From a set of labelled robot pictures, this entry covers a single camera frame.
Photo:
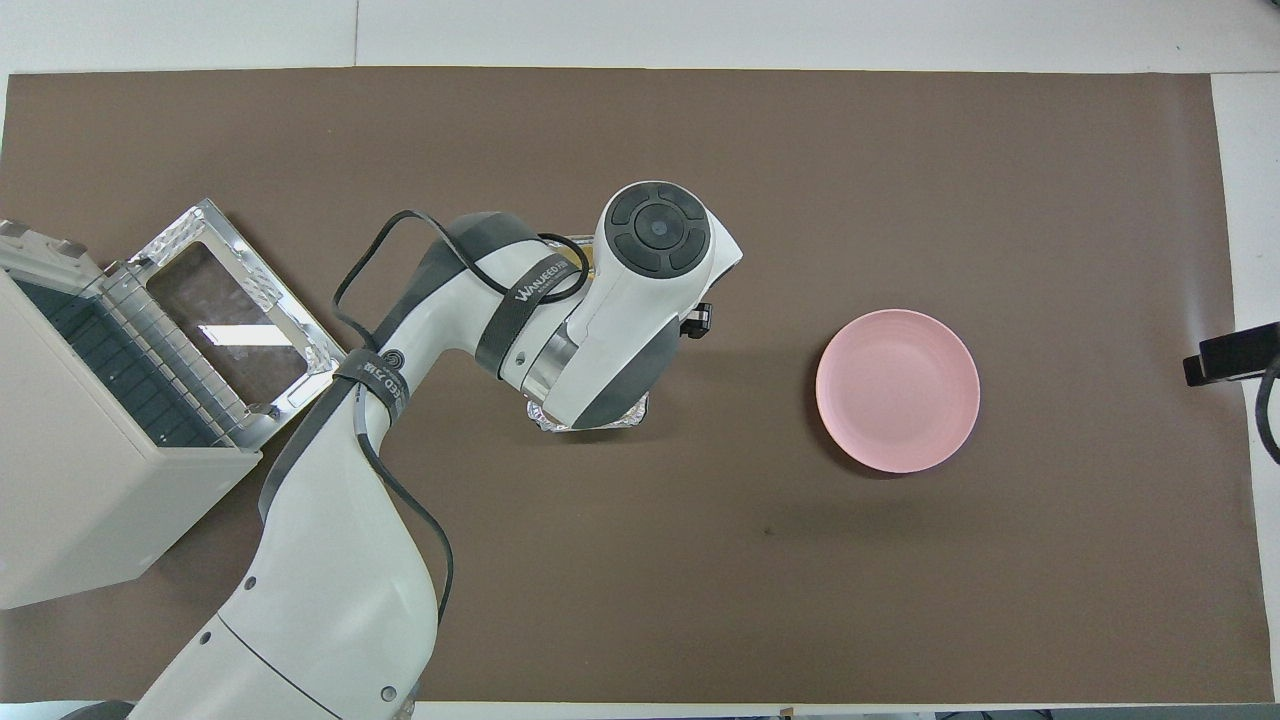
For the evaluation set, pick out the aluminium foil tray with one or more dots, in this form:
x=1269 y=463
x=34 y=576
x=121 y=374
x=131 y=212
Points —
x=620 y=418

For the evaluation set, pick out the glass oven door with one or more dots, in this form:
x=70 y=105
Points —
x=250 y=300

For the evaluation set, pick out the white toaster oven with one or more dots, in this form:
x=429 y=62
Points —
x=80 y=500

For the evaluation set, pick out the brown paper table mat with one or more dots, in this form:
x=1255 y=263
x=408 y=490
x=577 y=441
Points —
x=800 y=560

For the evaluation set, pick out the pink round plate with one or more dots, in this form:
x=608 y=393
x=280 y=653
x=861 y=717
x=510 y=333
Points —
x=897 y=390

